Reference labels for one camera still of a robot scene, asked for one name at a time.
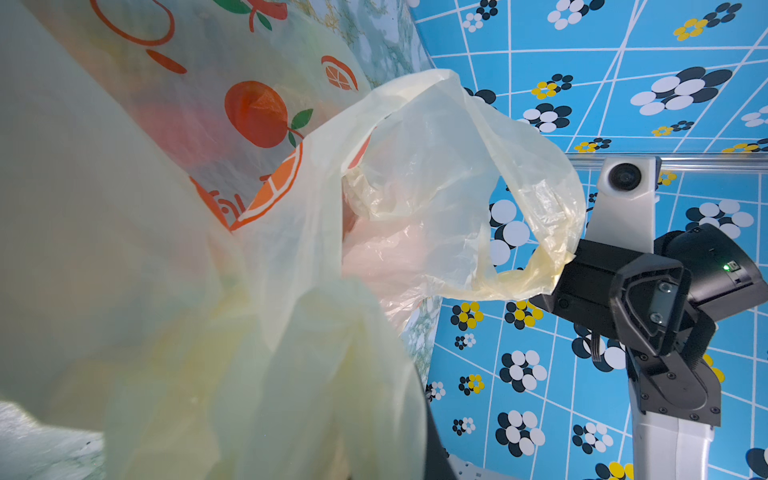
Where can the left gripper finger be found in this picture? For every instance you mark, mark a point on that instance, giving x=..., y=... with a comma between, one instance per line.
x=437, y=465

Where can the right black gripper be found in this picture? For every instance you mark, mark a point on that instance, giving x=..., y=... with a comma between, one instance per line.
x=639, y=299

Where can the cream printed plastic bag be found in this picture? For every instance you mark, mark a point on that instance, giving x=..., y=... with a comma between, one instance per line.
x=214, y=231

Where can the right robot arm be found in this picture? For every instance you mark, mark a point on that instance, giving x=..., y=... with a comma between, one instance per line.
x=675, y=409

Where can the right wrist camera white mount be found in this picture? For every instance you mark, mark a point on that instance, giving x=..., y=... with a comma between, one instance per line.
x=624, y=212

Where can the right aluminium corner post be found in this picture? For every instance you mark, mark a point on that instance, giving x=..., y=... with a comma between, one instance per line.
x=721, y=162

